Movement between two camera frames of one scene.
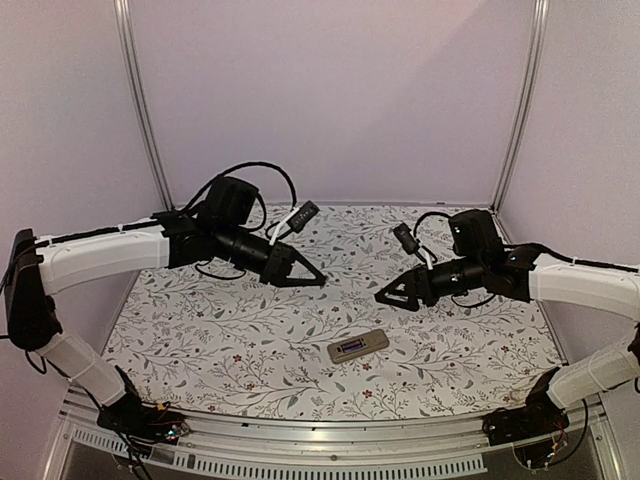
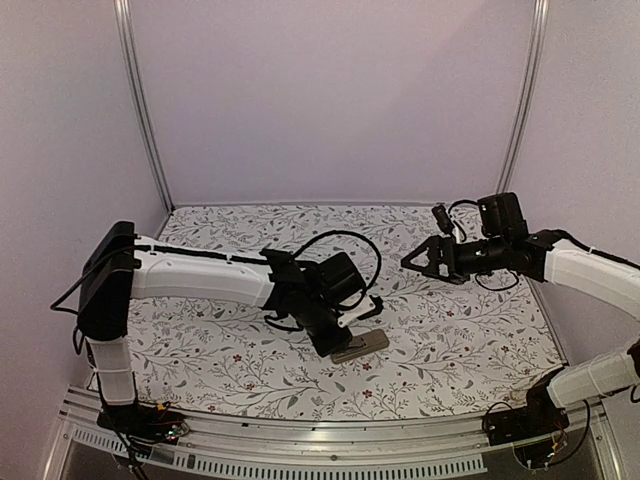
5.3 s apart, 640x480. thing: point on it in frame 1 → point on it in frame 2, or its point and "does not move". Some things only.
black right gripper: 423,285 → 445,257
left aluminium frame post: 134,82 does not move
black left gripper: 279,267 → 329,346
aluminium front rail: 78,445 does not move
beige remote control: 358,345 does not move
